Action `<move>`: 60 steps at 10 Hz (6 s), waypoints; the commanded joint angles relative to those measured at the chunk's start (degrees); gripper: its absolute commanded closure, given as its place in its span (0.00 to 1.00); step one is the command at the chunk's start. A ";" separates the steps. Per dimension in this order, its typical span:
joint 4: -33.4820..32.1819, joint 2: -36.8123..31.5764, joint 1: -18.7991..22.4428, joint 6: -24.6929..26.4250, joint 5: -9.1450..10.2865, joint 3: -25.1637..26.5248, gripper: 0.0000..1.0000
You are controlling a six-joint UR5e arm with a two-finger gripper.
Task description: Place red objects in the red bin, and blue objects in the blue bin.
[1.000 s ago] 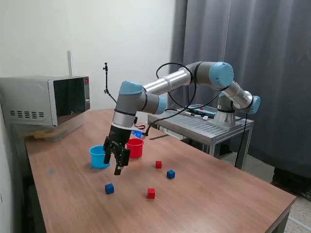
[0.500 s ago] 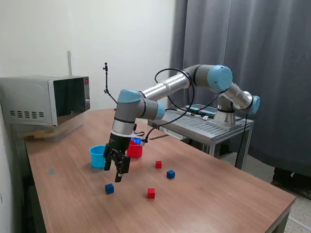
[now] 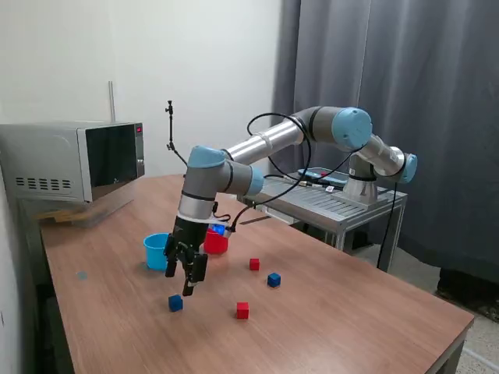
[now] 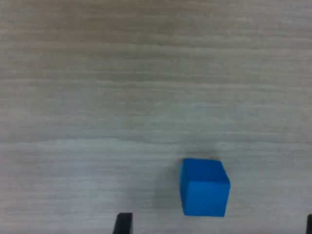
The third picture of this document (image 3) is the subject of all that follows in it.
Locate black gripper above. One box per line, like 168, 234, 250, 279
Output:
163, 217, 207, 296

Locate blue plastic bin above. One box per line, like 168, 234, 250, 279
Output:
143, 232, 175, 272

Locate red plastic bin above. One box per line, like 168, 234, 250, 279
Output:
203, 228, 230, 256

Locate wooden blocks under microwave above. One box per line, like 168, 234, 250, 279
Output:
33, 210, 93, 227

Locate grey metal robot stand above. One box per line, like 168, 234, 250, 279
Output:
236, 171, 409, 273

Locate blue teach pendant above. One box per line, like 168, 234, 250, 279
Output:
297, 166, 348, 186

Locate silver microwave oven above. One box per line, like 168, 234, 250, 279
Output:
0, 121, 146, 204

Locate grey curtain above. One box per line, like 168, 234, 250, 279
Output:
268, 0, 499, 281

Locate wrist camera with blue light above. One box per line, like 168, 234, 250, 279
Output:
208, 221, 235, 238

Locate black cable with metal plug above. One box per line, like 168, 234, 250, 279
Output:
261, 174, 324, 188

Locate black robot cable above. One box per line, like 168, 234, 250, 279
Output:
228, 112, 399, 270

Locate white floor cable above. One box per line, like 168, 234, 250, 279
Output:
462, 348, 499, 369

